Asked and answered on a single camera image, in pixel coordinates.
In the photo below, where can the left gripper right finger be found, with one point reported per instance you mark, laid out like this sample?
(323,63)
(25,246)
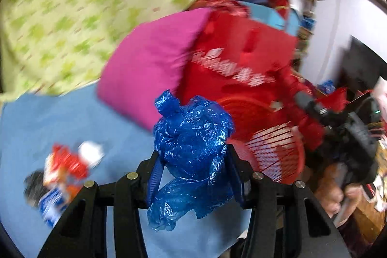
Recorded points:
(286,220)

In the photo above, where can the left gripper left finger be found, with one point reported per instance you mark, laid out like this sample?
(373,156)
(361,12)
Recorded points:
(82,229)

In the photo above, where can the blue white carton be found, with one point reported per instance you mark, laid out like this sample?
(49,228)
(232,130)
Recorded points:
(52,205)

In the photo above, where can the black plastic trash bag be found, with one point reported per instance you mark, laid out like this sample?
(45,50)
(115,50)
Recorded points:
(34,188)

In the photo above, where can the red plastic bag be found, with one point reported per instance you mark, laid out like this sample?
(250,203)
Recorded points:
(63,158)

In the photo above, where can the white plastic bag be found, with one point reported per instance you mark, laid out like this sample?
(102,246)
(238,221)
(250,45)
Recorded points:
(90,153)

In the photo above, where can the blue plastic bag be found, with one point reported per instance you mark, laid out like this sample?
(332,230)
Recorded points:
(191,142)

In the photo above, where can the orange red medicine box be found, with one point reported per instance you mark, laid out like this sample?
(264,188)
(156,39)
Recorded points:
(50,174)

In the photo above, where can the person's hand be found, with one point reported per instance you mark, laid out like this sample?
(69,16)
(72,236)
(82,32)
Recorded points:
(330,195)

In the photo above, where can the red plastic basket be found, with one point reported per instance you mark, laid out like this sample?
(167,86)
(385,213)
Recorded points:
(265,138)

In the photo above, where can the red tote bag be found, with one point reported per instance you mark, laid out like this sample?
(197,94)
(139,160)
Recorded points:
(233,63)

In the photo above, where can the magenta pillow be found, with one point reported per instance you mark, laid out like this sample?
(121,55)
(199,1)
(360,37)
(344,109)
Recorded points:
(148,61)

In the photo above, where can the green clover quilt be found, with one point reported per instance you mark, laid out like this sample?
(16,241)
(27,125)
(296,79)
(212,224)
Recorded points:
(55,46)

